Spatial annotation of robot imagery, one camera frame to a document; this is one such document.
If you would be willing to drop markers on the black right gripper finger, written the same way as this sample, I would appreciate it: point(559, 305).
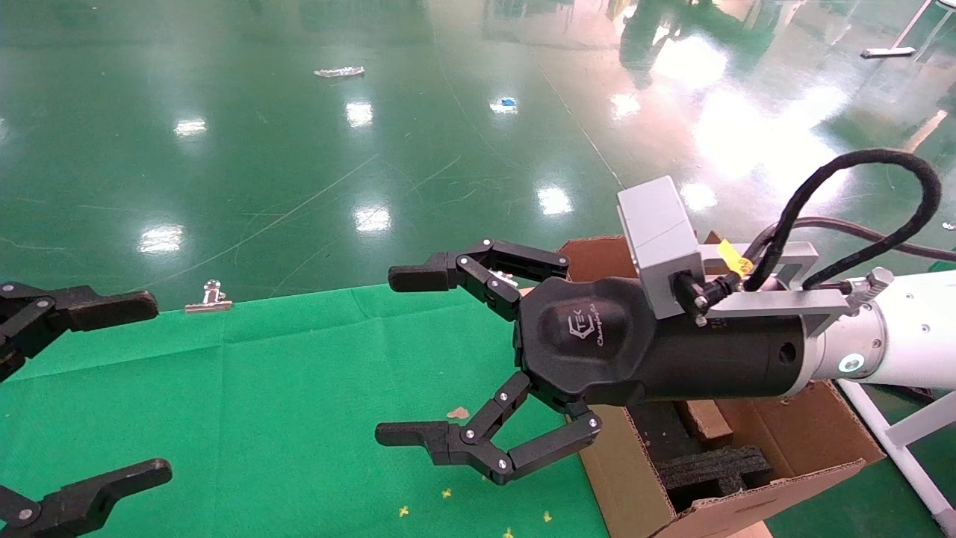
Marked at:
point(485, 265)
point(455, 441)

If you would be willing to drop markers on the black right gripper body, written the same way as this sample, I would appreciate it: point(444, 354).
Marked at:
point(597, 344)

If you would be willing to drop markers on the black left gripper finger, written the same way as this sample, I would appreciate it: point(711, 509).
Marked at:
point(82, 501)
point(97, 308)

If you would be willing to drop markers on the small taped cardboard box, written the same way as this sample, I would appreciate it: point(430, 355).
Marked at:
point(709, 420)

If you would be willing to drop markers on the small brown cardboard scrap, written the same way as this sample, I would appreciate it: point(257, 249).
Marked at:
point(458, 413)

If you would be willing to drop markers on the large open cardboard carton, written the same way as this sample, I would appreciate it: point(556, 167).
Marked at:
point(806, 433)

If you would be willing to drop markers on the black foam block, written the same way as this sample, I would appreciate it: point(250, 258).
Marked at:
point(709, 471)

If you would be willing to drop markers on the green table cloth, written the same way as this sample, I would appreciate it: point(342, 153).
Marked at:
point(261, 411)

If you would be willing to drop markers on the white floor litter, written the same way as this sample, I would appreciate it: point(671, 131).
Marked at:
point(340, 72)

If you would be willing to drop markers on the grey metal stand foot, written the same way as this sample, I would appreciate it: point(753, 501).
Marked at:
point(889, 52)

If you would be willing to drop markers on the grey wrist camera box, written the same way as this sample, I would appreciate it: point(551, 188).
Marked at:
point(657, 224)

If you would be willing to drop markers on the silver camera mount bracket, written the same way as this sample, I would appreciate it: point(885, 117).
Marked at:
point(777, 302)

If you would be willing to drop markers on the white tube frame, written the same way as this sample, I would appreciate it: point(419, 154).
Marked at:
point(907, 459)

